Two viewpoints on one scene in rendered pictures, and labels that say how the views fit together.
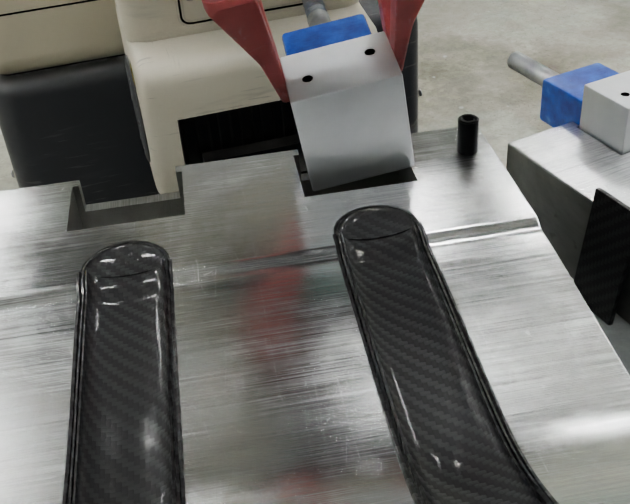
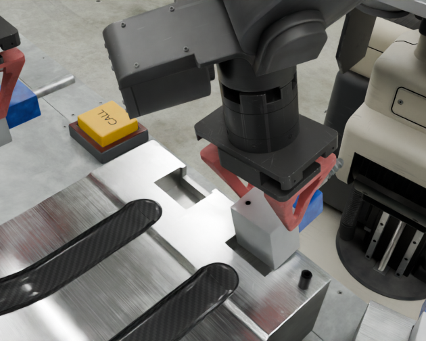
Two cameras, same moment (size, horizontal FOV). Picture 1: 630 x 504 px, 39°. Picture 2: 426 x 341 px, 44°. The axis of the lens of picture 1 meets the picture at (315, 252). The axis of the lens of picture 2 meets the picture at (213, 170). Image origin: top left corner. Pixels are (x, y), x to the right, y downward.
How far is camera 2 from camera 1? 0.31 m
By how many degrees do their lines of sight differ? 38
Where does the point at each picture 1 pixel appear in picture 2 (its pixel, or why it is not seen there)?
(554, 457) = not seen: outside the picture
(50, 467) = (44, 252)
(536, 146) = (377, 314)
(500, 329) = not seen: outside the picture
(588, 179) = not seen: outside the picture
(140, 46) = (364, 107)
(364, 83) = (256, 224)
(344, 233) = (210, 268)
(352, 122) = (251, 233)
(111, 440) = (67, 260)
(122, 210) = (193, 187)
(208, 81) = (376, 146)
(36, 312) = (108, 202)
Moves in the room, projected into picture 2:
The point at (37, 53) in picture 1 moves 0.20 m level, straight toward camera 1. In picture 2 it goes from (364, 69) to (321, 114)
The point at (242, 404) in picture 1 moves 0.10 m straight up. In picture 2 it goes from (97, 288) to (86, 212)
